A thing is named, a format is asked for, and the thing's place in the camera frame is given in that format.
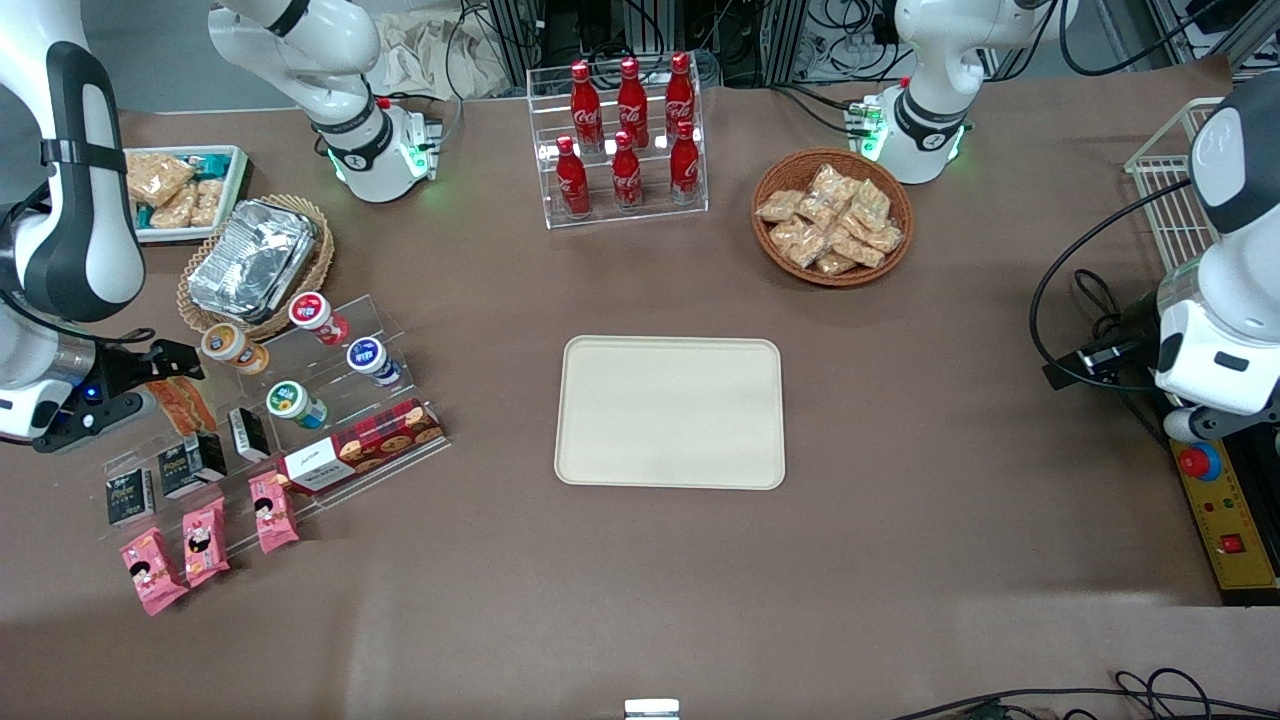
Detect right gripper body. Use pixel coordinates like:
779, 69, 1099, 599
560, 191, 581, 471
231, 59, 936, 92
62, 338, 151, 403

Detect sandwich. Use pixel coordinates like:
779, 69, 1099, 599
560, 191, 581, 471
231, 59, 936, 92
148, 376, 218, 437

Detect beige rectangular tray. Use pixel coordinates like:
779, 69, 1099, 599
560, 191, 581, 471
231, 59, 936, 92
555, 336, 786, 491

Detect orange lid yogurt cup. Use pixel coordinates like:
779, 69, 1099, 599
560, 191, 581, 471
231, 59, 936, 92
200, 323, 269, 376

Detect black small carton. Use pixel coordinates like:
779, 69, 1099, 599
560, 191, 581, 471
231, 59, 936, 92
107, 467, 156, 528
228, 407, 271, 463
158, 430, 228, 499

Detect green lid yogurt cup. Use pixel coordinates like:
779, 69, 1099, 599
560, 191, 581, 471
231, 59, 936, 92
266, 381, 328, 431

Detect aluminium foil container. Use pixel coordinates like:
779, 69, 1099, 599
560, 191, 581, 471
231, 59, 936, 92
188, 200, 319, 323

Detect clear acrylic stepped shelf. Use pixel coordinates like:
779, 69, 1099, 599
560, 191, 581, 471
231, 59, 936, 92
95, 293, 451, 546

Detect red lid yogurt cup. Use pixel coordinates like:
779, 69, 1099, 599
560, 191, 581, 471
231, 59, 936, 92
289, 292, 351, 347

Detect oval wicker basket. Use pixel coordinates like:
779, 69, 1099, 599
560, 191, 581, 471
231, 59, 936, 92
177, 195, 336, 343

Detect pink snack pack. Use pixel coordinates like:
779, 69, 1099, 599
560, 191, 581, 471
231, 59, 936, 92
248, 470, 301, 555
120, 527, 189, 616
182, 497, 231, 588

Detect yellow emergency stop box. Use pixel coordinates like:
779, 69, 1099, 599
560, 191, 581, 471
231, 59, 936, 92
1168, 430, 1280, 606

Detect white plastic bin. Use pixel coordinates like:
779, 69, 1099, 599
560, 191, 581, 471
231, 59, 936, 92
122, 145, 251, 246

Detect blue lid yogurt cup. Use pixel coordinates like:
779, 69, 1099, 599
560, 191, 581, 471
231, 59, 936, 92
347, 337, 403, 388

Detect red cookie box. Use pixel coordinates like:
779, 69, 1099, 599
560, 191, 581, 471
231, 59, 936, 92
277, 398, 446, 498

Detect round wicker basket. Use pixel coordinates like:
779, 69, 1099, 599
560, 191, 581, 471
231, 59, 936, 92
751, 148, 915, 289

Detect beige crumpled cloth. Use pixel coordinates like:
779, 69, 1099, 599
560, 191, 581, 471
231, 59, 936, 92
375, 10, 506, 101

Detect clear acrylic bottle rack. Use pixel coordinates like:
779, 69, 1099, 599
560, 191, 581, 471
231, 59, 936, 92
526, 55, 709, 231

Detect red cola bottle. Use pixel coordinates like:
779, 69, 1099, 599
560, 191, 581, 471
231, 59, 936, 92
665, 52, 697, 136
670, 120, 701, 201
617, 57, 649, 149
611, 131, 643, 211
556, 136, 591, 217
570, 62, 604, 151

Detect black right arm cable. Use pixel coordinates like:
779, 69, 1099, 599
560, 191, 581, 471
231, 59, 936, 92
0, 185, 153, 347

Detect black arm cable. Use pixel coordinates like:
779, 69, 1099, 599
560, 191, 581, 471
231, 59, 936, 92
0, 185, 153, 347
1030, 178, 1196, 393

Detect black cable bundle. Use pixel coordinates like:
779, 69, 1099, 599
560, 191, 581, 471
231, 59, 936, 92
1073, 268, 1136, 343

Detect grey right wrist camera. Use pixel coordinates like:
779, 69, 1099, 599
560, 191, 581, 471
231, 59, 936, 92
33, 395, 158, 453

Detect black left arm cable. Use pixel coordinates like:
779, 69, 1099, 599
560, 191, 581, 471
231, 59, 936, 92
1030, 178, 1196, 393

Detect white wire rack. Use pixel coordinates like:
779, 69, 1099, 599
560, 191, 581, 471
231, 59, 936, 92
1125, 97, 1229, 273

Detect black floor cables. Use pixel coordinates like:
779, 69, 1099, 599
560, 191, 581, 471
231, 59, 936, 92
895, 668, 1280, 720

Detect black base power cable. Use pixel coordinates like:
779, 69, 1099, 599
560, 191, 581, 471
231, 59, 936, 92
770, 85, 871, 136

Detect aluminium frame rack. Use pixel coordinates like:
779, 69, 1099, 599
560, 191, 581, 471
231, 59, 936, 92
485, 0, 801, 86

